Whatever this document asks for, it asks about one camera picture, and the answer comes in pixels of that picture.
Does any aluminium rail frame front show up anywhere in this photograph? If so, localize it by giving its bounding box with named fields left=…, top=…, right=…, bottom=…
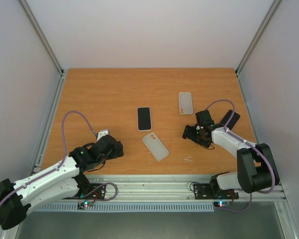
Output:
left=12, top=174, right=287, bottom=202

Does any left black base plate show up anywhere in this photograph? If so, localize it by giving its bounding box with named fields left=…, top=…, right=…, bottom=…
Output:
left=71, top=183, right=107, bottom=200

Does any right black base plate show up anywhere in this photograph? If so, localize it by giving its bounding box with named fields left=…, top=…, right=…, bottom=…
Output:
left=192, top=182, right=239, bottom=200

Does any aluminium corner post left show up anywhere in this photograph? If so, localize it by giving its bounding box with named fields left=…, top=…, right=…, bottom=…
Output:
left=18, top=0, right=64, bottom=76

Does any aluminium corner post right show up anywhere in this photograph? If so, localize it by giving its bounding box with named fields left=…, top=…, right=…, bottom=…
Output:
left=234, top=0, right=284, bottom=77

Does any black phone dark edge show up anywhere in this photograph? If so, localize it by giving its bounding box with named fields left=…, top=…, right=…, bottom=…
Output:
left=137, top=107, right=152, bottom=131

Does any controller board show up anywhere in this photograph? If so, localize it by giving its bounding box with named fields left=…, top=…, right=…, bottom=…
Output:
left=77, top=201, right=93, bottom=210
left=214, top=201, right=231, bottom=208

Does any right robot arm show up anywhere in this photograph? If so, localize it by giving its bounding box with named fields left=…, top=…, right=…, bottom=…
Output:
left=182, top=110, right=280, bottom=199

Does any left controller board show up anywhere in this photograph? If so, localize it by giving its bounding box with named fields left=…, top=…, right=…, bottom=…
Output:
left=77, top=201, right=93, bottom=210

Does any black phone pink edge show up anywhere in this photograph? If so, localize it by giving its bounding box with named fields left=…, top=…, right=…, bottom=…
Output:
left=220, top=110, right=240, bottom=130

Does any aluminium corner post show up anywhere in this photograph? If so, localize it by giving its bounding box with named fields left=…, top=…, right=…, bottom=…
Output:
left=234, top=0, right=284, bottom=77
left=18, top=0, right=64, bottom=76

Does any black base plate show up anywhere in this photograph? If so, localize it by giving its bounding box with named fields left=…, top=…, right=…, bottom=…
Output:
left=192, top=182, right=239, bottom=200
left=71, top=183, right=107, bottom=200

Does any right controller board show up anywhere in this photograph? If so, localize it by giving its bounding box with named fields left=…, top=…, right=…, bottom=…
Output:
left=214, top=201, right=231, bottom=208

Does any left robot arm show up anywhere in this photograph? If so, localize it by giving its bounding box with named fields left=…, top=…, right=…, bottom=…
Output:
left=0, top=135, right=124, bottom=230

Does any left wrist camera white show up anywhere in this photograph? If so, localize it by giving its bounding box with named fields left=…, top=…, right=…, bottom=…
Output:
left=97, top=129, right=110, bottom=141

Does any slotted grey cable duct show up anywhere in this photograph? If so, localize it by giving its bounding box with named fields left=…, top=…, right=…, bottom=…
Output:
left=37, top=202, right=214, bottom=213

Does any white phone case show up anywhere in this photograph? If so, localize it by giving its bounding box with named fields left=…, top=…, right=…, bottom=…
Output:
left=178, top=92, right=193, bottom=115
left=142, top=132, right=169, bottom=161

